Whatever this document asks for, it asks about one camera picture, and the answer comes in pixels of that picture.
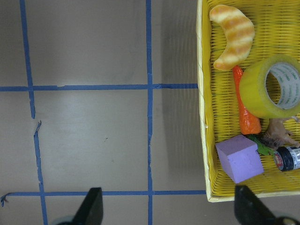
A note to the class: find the brown toy animal figure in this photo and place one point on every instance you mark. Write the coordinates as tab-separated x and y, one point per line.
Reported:
277	135

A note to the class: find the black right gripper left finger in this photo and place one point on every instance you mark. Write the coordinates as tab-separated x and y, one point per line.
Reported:
91	211

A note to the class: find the small black-capped bottle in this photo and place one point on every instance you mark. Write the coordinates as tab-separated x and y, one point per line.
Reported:
287	158

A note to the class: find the yellow woven basket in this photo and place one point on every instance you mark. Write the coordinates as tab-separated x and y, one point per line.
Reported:
277	31

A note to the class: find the yellow tape roll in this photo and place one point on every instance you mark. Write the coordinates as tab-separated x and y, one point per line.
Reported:
254	94

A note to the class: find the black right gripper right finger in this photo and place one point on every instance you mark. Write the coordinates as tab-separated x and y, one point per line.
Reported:
250	210

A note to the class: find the purple foam cube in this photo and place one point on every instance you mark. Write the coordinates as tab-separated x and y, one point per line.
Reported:
239	158

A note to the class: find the orange toy carrot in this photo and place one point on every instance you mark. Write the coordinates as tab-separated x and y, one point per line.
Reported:
249	124

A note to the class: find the toy croissant bread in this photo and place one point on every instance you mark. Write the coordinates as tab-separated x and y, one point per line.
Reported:
239	33

